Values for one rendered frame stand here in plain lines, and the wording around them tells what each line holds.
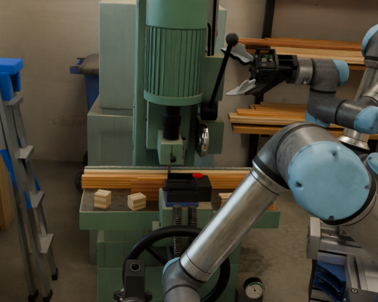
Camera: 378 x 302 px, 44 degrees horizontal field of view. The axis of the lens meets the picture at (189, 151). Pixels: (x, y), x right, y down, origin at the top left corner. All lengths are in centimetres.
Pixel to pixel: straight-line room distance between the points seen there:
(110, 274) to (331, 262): 73
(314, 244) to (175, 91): 70
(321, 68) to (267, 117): 211
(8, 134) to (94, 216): 85
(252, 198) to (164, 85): 54
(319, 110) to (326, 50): 206
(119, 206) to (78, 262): 139
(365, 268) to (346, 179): 87
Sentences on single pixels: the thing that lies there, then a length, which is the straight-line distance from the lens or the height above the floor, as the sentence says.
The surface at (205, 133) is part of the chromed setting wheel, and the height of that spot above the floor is 106.
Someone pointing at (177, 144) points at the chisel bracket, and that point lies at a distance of 143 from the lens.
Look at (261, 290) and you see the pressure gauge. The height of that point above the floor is 66.
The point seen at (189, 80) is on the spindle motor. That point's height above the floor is 127.
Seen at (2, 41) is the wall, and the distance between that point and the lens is 394.
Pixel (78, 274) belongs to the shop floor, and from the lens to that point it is 268.
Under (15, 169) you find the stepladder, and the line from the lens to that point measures 219.
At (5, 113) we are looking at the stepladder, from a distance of 212.
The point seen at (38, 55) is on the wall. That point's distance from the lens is 387.
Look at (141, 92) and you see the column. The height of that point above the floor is 117.
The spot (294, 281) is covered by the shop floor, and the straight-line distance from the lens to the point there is 275.
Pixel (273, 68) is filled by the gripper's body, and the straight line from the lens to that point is 130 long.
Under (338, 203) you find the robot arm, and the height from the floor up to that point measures 124.
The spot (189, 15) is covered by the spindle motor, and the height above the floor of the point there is 145.
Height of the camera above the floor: 156
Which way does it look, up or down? 21 degrees down
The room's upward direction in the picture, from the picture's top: 4 degrees clockwise
